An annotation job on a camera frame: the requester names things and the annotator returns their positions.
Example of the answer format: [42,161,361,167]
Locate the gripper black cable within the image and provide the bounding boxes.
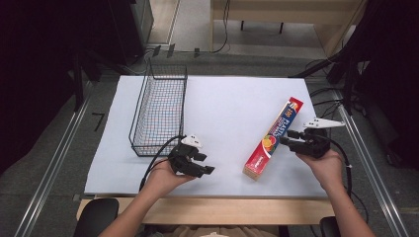
[328,137,370,225]
[138,134,186,193]

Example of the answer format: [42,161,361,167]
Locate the white table cover sheet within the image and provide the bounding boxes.
[84,75,328,199]

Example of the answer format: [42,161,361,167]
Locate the light wooden desk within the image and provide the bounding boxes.
[209,0,368,57]

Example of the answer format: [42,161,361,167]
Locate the person's left hand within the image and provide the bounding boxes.
[143,158,197,199]

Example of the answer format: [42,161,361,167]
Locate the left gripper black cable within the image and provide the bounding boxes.
[138,134,186,193]

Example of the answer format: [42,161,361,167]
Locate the person's right hand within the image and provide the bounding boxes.
[295,149,346,195]

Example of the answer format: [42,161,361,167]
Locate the person's beige clothing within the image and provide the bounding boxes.
[143,224,281,237]

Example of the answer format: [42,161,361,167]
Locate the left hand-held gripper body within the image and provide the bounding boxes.
[167,133,204,178]

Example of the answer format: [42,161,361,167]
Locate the red plastic wrap box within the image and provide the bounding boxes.
[242,96,304,182]

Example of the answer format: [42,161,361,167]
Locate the black wire basket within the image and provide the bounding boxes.
[128,60,189,158]

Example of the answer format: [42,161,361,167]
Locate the black chair armrest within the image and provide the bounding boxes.
[73,197,120,237]
[318,215,342,237]

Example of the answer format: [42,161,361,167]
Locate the black hanging cable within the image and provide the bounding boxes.
[210,0,231,54]

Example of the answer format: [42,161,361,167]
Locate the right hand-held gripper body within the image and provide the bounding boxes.
[291,117,347,160]

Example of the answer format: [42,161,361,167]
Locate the black curtain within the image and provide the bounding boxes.
[0,0,139,176]
[329,0,419,171]

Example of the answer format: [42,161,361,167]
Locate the black floor cables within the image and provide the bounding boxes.
[307,58,345,119]

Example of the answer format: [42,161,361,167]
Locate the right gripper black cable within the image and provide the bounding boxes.
[328,137,370,225]

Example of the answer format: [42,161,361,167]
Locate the black computer tower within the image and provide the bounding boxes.
[108,0,155,67]

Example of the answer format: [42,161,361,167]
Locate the metal floor rail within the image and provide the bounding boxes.
[13,80,94,237]
[330,87,411,237]

